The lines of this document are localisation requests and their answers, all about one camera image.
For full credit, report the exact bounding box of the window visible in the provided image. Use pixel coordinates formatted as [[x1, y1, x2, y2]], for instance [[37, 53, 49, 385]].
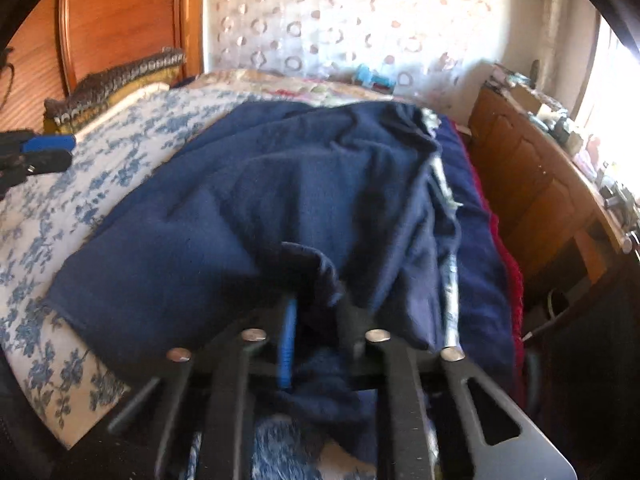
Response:
[[572, 12, 640, 211]]

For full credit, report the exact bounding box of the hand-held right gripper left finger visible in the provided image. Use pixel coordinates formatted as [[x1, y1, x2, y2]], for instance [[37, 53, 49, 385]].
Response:
[[107, 295, 302, 480]]

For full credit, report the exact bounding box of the yellow folded cloth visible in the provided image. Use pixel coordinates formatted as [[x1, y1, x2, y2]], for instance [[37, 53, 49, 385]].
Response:
[[42, 76, 177, 137]]

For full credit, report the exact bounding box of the red cloth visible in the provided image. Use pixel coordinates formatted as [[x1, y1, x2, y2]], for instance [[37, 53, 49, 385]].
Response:
[[487, 210, 527, 411]]

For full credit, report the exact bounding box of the wooden cabinet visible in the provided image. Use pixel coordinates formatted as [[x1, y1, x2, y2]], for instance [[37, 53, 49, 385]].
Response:
[[466, 84, 637, 292]]

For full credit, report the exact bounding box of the navy t-shirt with orange print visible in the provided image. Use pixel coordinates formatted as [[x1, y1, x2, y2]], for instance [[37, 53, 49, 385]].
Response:
[[47, 100, 463, 467]]

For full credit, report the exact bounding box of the blue tissue box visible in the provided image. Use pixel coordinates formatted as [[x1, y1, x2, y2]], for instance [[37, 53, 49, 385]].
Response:
[[356, 64, 397, 93]]

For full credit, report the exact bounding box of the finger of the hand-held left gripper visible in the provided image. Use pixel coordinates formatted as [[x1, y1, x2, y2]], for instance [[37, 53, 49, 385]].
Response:
[[22, 150, 74, 175], [22, 134, 77, 155]]

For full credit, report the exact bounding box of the lace window curtain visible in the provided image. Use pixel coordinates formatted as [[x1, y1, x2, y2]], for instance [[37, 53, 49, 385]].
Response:
[[536, 0, 602, 117]]

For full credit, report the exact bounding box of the blue and white floral bedsheet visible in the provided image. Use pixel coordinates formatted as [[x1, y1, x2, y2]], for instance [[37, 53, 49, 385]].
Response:
[[0, 85, 382, 480]]

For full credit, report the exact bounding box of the dark patterned folded blanket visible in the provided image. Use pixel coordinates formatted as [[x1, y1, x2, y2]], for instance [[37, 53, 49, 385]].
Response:
[[43, 47, 188, 127]]

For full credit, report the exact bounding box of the wooden headboard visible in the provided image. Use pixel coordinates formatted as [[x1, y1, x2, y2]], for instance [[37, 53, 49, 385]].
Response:
[[0, 0, 207, 133]]

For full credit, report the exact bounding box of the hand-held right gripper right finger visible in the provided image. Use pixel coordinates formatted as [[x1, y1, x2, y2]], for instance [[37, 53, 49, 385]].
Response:
[[339, 296, 578, 480]]

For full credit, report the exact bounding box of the brown cardboard box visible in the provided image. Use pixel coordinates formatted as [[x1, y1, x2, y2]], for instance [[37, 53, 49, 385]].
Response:
[[507, 81, 546, 113]]

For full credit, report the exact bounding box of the navy blanket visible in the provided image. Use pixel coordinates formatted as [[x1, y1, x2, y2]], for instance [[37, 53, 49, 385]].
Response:
[[436, 114, 519, 392]]

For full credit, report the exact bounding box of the pink floral quilt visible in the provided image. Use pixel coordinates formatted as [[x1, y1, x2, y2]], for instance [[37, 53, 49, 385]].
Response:
[[190, 68, 397, 107]]

